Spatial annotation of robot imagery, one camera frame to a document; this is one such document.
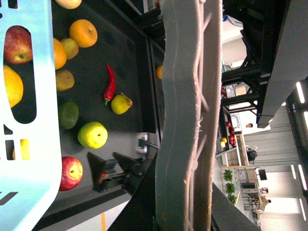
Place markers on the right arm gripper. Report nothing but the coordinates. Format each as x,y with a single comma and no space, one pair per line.
110,173

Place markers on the light blue shopping basket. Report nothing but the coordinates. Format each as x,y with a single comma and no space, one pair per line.
172,124

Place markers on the yellow lemon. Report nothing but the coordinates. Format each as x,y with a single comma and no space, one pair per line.
25,154
14,86

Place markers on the green apple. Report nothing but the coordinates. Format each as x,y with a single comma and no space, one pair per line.
92,135

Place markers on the red apple front right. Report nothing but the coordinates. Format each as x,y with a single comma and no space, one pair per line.
72,173

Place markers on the yellow green pear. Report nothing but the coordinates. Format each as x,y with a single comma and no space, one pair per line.
120,104

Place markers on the green avocado right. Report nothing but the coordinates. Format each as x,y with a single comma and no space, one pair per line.
68,114

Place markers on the red chili pepper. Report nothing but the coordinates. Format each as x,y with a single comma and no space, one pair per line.
110,89

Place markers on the brown kiwi lower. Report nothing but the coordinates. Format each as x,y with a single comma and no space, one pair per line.
64,80

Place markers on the brown kiwi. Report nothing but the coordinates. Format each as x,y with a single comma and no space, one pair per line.
71,47
64,80

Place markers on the golden orange apple lower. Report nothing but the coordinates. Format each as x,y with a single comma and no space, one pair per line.
60,56

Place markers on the golden orange apple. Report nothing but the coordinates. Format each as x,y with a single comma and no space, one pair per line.
84,33
60,56

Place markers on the brown kiwi upper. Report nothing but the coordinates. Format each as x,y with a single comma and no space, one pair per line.
71,47

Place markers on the golden orange apple upper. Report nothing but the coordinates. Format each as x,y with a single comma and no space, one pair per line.
84,33

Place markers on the red yellow apple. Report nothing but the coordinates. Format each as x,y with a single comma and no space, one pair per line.
18,46

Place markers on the white pear right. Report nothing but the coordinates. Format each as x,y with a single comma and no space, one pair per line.
69,4

